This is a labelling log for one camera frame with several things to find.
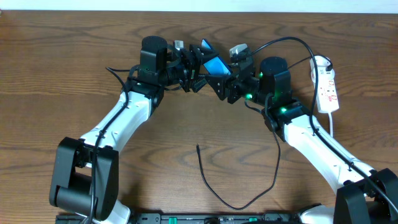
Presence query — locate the blue Galaxy smartphone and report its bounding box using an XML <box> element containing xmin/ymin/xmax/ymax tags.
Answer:
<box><xmin>204</xmin><ymin>56</ymin><xmax>232</xmax><ymax>76</ymax></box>

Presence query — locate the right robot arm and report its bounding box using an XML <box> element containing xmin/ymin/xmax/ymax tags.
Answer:
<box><xmin>205</xmin><ymin>57</ymin><xmax>397</xmax><ymax>223</ymax></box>

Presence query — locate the white power strip cord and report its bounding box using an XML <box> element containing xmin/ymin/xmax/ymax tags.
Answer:
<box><xmin>327</xmin><ymin>112</ymin><xmax>334</xmax><ymax>138</ymax></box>

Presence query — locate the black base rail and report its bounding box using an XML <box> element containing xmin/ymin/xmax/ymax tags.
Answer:
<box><xmin>55</xmin><ymin>212</ymin><xmax>304</xmax><ymax>224</ymax></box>

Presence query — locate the white power strip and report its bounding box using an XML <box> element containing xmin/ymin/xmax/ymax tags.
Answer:
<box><xmin>315</xmin><ymin>55</ymin><xmax>339</xmax><ymax>113</ymax></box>

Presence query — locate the black USB charging cable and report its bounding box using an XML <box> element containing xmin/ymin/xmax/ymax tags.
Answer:
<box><xmin>196</xmin><ymin>54</ymin><xmax>334</xmax><ymax>211</ymax></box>

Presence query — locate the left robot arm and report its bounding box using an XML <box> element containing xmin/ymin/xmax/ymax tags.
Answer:
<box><xmin>49</xmin><ymin>36</ymin><xmax>219</xmax><ymax>223</ymax></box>

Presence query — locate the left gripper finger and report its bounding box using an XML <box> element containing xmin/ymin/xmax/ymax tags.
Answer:
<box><xmin>191</xmin><ymin>75</ymin><xmax>207</xmax><ymax>93</ymax></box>
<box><xmin>189</xmin><ymin>44</ymin><xmax>219</xmax><ymax>66</ymax></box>

